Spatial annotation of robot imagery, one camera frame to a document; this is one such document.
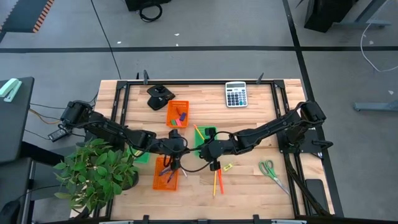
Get black hole punch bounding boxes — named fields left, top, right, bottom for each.
left=146, top=84, right=176, bottom=111

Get grey desk calculator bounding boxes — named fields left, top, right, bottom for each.
left=224, top=80, right=249, bottom=109

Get orange wire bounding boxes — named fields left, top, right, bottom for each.
left=29, top=108, right=62, bottom=125

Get coiled black cable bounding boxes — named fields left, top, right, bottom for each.
left=138, top=1, right=164, bottom=24

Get green slotted plastic bin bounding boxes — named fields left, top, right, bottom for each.
left=125, top=145, right=151, bottom=164
left=193, top=125, right=218, bottom=157

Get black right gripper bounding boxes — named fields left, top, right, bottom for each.
left=200, top=128, right=238, bottom=172

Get large orange slotted bin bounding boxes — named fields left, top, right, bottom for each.
left=152, top=156, right=180, bottom=192

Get green handled scissors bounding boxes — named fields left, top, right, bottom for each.
left=258, top=159, right=290, bottom=195

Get flat black slab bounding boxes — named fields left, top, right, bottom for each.
left=305, top=178, right=329, bottom=213

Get neon orange highlighter pen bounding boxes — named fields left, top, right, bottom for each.
left=217, top=168, right=225, bottom=195

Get black floor cable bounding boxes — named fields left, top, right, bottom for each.
left=90, top=0, right=123, bottom=80

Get black power brick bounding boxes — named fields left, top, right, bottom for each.
left=47, top=128, right=71, bottom=142

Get black cabinet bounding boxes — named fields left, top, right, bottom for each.
left=303, top=0, right=359, bottom=34

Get black plant pot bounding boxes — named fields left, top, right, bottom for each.
left=121, top=170, right=140, bottom=191

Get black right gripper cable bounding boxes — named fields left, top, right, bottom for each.
left=179, top=141, right=215, bottom=174

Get small orange slotted bin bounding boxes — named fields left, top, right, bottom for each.
left=165, top=100, right=190, bottom=129

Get white floor cable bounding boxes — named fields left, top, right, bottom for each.
left=359, top=22, right=398, bottom=73

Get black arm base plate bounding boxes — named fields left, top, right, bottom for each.
left=277, top=124, right=334, bottom=155

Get grey desk foot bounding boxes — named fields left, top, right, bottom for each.
left=353, top=99, right=398, bottom=113

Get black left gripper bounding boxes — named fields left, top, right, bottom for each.
left=156, top=129, right=189, bottom=170

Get grey desk leg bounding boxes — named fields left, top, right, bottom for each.
left=338, top=0, right=393, bottom=29

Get green leafy plant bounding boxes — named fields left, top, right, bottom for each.
left=52, top=138, right=141, bottom=216

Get black orange striped mat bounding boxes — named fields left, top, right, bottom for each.
left=0, top=0, right=55, bottom=34

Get mint green stapler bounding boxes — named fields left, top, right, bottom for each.
left=0, top=78, right=23, bottom=103

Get black side table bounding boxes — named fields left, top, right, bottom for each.
left=0, top=76, right=35, bottom=164

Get black metal table frame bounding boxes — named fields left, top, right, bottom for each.
left=106, top=78, right=313, bottom=219

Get black box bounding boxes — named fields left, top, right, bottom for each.
left=124, top=0, right=172, bottom=12

